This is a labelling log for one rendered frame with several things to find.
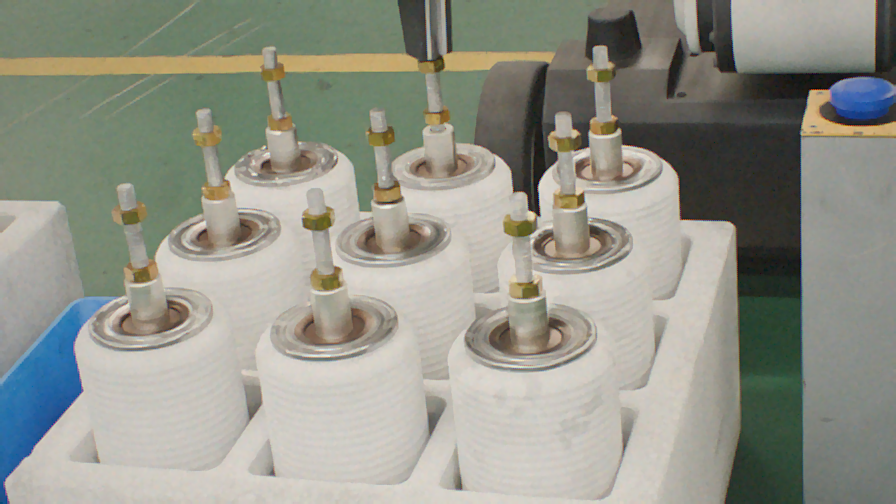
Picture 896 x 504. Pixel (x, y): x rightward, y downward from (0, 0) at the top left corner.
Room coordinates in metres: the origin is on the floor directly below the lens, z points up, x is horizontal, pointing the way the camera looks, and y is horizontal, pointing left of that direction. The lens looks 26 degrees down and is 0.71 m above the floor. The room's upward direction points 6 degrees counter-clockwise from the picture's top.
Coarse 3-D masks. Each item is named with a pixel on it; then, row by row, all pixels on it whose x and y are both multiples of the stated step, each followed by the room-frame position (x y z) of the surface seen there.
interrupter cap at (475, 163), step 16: (464, 144) 1.13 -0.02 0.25; (400, 160) 1.11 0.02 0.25; (416, 160) 1.11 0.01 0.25; (464, 160) 1.10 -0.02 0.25; (480, 160) 1.10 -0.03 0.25; (400, 176) 1.08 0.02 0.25; (416, 176) 1.08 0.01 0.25; (432, 176) 1.08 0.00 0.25; (448, 176) 1.08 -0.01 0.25; (464, 176) 1.07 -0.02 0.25; (480, 176) 1.07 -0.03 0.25
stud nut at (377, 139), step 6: (390, 126) 0.99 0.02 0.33; (366, 132) 0.98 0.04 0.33; (372, 132) 0.98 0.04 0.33; (378, 132) 0.98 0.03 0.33; (384, 132) 0.98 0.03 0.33; (390, 132) 0.98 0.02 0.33; (366, 138) 0.99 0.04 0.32; (372, 138) 0.98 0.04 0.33; (378, 138) 0.98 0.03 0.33; (384, 138) 0.98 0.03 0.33; (390, 138) 0.98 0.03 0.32; (372, 144) 0.98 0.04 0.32; (378, 144) 0.98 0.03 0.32; (384, 144) 0.98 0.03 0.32
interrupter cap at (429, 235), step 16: (352, 224) 1.01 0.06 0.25; (368, 224) 1.01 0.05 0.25; (416, 224) 1.00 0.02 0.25; (432, 224) 1.00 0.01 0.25; (336, 240) 0.99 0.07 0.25; (352, 240) 0.99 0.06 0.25; (368, 240) 0.99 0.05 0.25; (416, 240) 0.98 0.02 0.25; (432, 240) 0.97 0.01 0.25; (448, 240) 0.97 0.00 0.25; (352, 256) 0.96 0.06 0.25; (368, 256) 0.96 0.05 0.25; (384, 256) 0.96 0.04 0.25; (400, 256) 0.96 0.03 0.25; (416, 256) 0.95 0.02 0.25; (432, 256) 0.96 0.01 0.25
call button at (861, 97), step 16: (848, 80) 0.98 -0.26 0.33; (864, 80) 0.97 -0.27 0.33; (880, 80) 0.97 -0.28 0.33; (832, 96) 0.96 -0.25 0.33; (848, 96) 0.95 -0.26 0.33; (864, 96) 0.95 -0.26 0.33; (880, 96) 0.95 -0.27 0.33; (848, 112) 0.95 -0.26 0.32; (864, 112) 0.95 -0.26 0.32; (880, 112) 0.95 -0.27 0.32
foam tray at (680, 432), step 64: (704, 256) 1.06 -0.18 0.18; (704, 320) 0.96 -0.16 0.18; (256, 384) 0.95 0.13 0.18; (448, 384) 0.92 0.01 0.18; (704, 384) 0.94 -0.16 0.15; (64, 448) 0.89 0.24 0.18; (256, 448) 0.87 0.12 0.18; (448, 448) 0.84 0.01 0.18; (640, 448) 0.82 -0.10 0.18; (704, 448) 0.93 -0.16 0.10
